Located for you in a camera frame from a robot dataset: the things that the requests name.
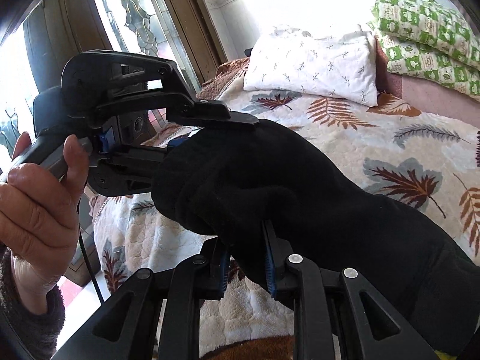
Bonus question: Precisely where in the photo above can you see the black pants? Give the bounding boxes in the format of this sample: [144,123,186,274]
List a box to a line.
[151,119,479,356]

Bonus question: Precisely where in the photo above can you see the dark fuzzy sleeve forearm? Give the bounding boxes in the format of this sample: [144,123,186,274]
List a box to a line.
[1,246,65,359]

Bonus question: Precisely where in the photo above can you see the person's left hand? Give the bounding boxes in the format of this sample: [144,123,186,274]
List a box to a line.
[1,135,89,315]

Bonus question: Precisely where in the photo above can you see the stained glass wooden door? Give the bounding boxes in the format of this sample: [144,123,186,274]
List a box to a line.
[22,0,227,92]

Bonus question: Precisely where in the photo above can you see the white floral pillow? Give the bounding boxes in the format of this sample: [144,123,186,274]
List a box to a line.
[243,28,377,107]

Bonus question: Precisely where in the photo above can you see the leaf pattern fleece blanket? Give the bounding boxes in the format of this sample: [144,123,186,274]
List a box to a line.
[90,79,479,359]

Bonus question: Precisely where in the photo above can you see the pink quilted bed sheet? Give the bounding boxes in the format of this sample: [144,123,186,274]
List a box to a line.
[376,41,480,128]

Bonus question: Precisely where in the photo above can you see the green white patterned quilt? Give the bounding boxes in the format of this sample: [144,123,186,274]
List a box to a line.
[370,0,479,101]

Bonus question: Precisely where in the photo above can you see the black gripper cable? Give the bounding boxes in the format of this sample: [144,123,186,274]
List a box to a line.
[76,197,106,304]

